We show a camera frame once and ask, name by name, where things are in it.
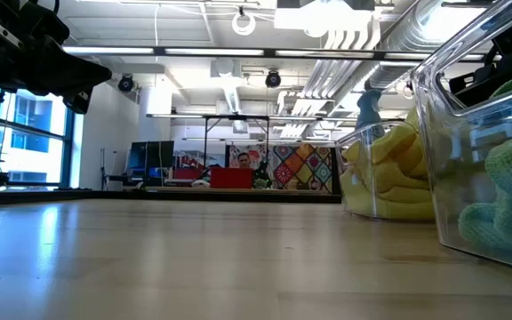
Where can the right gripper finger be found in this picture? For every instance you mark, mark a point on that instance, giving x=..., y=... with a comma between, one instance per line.
x=474, y=84

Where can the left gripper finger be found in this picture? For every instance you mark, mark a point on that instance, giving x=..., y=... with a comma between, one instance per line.
x=74, y=71

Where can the large glass window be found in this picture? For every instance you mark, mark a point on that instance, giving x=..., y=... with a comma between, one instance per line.
x=34, y=133

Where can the blue spray bottle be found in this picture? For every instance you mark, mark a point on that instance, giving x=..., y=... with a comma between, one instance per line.
x=368, y=104

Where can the black computer monitor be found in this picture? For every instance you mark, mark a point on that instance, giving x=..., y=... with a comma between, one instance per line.
x=151, y=155

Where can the clear plastic basket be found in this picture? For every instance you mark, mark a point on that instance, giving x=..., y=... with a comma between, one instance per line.
x=451, y=222
x=347, y=149

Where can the overhead black light bar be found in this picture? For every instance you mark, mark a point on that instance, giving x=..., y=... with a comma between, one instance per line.
x=216, y=52

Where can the white ceiling unit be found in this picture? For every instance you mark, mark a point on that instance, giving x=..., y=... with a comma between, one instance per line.
x=327, y=20

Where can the colourful patchwork quilt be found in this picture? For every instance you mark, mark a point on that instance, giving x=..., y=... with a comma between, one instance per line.
x=305, y=166

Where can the red box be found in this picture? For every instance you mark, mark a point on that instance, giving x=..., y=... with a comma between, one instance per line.
x=231, y=178

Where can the person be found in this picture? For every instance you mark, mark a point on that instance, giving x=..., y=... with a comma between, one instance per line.
x=244, y=160

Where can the round black ceiling camera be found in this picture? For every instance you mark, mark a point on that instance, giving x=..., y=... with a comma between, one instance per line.
x=273, y=79
x=125, y=83

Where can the silver corrugated duct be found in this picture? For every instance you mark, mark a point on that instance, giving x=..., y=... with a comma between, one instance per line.
x=400, y=42

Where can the white ventilation duct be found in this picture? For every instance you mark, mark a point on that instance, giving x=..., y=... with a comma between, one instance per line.
x=231, y=95

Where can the black metal stand frame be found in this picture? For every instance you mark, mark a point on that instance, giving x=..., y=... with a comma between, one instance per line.
x=238, y=117

